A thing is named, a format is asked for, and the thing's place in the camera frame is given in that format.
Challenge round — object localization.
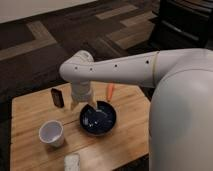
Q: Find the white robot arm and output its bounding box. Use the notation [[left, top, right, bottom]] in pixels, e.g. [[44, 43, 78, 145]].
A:
[[59, 48, 213, 171]]

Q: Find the dark blue ceramic bowl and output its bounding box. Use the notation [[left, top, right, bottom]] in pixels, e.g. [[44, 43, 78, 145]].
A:
[[79, 101, 117, 136]]

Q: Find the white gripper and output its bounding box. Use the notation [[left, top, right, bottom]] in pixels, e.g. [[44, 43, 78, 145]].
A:
[[70, 82, 97, 110]]

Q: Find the orange carrot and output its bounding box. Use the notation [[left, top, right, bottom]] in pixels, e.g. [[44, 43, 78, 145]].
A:
[[106, 83, 115, 101]]

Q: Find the black furniture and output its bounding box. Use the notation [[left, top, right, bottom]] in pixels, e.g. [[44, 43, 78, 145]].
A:
[[148, 0, 213, 50]]

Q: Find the white sponge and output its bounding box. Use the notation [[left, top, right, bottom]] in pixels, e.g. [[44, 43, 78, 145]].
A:
[[64, 154, 80, 171]]

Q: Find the white paper cup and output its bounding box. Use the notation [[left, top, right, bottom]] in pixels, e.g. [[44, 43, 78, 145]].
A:
[[39, 120, 64, 147]]

